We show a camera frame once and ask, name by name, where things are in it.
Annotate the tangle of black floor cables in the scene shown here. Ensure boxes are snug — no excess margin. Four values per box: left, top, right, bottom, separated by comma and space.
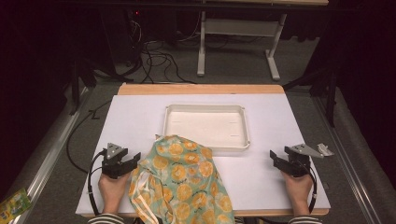
125, 8, 198, 85

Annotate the crumpled white paper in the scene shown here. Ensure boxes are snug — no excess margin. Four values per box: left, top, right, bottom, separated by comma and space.
317, 142, 335, 158

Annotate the person's right hand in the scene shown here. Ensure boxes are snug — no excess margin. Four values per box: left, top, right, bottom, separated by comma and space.
281, 170, 314, 217

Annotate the hand-held gripper black cable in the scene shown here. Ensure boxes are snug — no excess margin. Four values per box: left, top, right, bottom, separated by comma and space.
306, 161, 318, 215
87, 148, 108, 217

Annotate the thin black floor cable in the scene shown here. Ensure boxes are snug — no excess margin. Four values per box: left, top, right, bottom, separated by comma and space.
65, 99, 114, 175

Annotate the white plastic tray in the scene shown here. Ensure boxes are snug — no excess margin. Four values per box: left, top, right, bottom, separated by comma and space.
162, 104, 252, 153

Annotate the black stand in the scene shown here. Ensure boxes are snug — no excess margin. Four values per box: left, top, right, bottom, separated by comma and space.
282, 65, 340, 129
68, 58, 98, 117

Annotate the green packet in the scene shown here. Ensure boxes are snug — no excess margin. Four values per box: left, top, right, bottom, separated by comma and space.
0, 188, 33, 224

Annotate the white desk frame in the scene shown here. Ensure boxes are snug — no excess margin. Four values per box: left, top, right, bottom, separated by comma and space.
196, 0, 330, 82

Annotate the left hand-held gripper black cable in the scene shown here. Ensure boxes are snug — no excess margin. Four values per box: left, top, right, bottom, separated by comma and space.
87, 148, 108, 217

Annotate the metal floor rail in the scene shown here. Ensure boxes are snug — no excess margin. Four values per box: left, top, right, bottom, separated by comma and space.
8, 86, 92, 224
312, 95, 383, 224

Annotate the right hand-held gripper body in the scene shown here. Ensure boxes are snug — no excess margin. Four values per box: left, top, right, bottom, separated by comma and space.
283, 143, 325, 178

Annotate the white table mat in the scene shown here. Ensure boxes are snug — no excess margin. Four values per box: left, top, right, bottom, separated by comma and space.
75, 93, 332, 217

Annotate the orange slice print fabric bag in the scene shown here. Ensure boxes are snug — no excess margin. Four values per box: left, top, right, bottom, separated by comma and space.
128, 133, 236, 224

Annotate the right hand-held gripper black cable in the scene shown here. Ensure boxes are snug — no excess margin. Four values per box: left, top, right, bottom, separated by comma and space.
306, 161, 318, 215

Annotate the person's left hand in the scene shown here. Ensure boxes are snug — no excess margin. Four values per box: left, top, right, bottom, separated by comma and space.
97, 172, 132, 217

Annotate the dark computer tower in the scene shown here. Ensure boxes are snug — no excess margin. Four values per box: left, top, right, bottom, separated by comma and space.
101, 7, 145, 67

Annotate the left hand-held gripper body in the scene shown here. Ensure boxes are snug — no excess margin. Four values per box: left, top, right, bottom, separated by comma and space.
101, 142, 130, 180

